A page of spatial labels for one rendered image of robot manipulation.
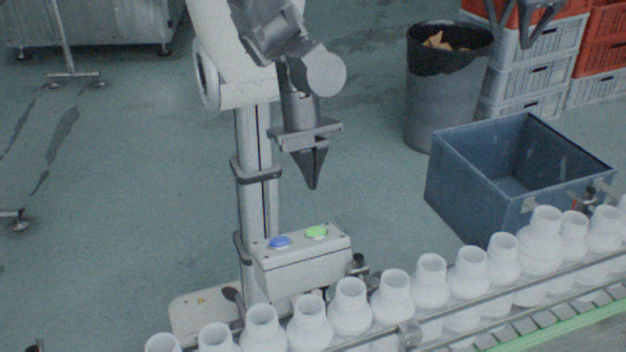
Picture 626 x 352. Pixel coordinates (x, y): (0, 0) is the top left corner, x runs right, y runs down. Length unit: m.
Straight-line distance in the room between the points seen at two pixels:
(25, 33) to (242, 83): 3.56
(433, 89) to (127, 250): 1.67
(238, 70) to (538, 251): 0.64
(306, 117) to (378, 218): 1.89
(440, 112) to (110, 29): 2.53
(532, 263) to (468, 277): 0.11
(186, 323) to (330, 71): 1.31
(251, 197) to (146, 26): 3.11
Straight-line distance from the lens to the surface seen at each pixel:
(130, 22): 4.35
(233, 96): 1.15
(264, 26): 0.76
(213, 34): 1.09
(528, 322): 0.95
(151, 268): 2.49
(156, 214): 2.76
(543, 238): 0.84
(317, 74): 0.72
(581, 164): 1.54
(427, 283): 0.76
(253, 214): 1.37
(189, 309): 1.93
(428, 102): 2.97
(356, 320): 0.73
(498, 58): 3.17
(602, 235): 0.94
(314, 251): 0.83
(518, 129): 1.66
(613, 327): 1.08
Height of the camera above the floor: 1.68
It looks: 35 degrees down
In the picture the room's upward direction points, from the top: straight up
